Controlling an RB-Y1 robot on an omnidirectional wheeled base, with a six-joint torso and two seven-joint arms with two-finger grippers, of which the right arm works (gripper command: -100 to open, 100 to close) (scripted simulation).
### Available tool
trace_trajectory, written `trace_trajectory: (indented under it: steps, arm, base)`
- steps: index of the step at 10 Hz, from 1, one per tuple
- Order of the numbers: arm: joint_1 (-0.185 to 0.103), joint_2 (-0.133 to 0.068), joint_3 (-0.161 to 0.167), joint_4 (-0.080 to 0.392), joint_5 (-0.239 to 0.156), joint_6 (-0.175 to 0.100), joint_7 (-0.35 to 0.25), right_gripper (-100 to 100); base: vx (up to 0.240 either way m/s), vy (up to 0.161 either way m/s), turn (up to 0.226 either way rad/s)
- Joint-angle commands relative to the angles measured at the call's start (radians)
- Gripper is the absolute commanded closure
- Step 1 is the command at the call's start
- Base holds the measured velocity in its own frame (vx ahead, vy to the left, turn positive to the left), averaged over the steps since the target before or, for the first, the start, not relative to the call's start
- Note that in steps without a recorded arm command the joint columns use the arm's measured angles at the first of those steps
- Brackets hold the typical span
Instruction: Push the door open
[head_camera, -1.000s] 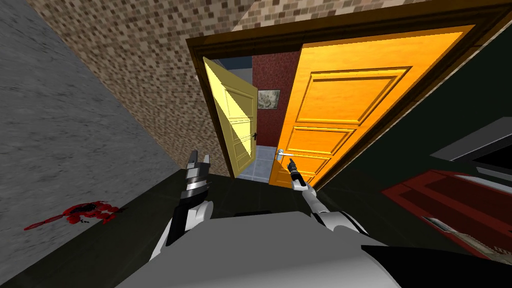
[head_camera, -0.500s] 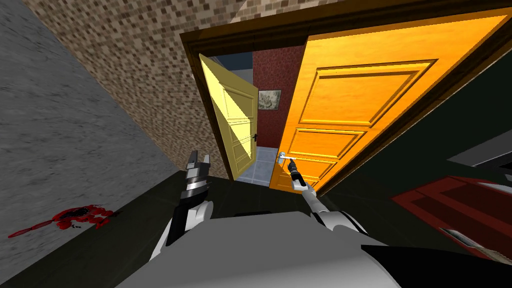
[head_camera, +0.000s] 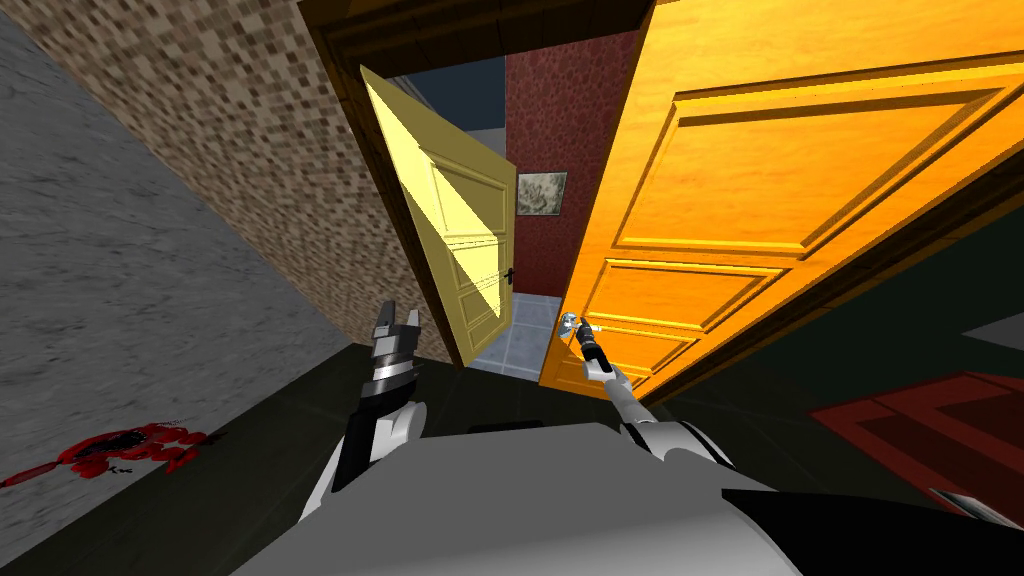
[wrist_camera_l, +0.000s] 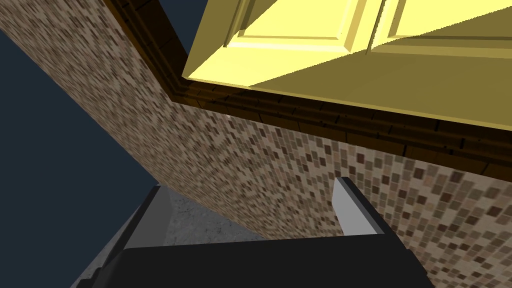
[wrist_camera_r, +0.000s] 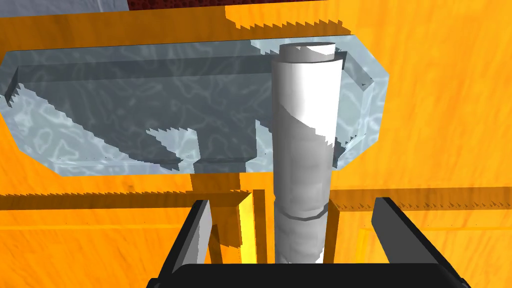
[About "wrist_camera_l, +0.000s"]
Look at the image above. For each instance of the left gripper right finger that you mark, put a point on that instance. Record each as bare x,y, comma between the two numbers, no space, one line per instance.
356,212

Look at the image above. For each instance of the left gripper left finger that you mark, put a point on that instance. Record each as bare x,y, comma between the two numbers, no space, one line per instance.
150,222

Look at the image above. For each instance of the yellow panelled cupboard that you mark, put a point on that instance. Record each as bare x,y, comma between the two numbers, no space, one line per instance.
360,48

